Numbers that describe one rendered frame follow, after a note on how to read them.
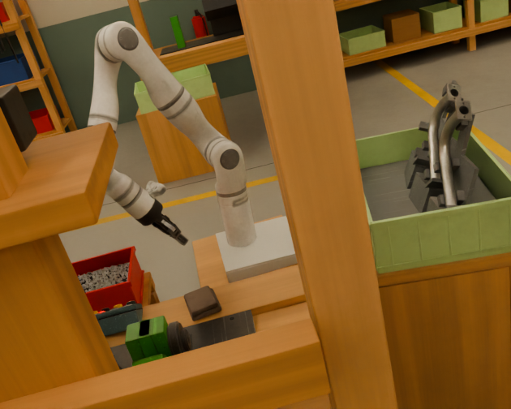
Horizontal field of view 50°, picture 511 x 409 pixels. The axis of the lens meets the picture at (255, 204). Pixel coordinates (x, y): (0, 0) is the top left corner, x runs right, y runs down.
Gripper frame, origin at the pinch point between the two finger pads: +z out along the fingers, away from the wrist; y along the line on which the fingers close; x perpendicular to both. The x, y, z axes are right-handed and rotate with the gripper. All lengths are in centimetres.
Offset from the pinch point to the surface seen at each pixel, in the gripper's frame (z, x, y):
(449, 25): 237, 387, -271
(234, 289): 14.8, -2.6, 13.9
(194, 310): 6.5, -13.4, 17.0
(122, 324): -0.9, -26.8, 5.3
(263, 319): 17.6, -5.2, 27.5
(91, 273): -0.1, -22.7, -34.4
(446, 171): 34, 58, 35
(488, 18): 257, 417, -249
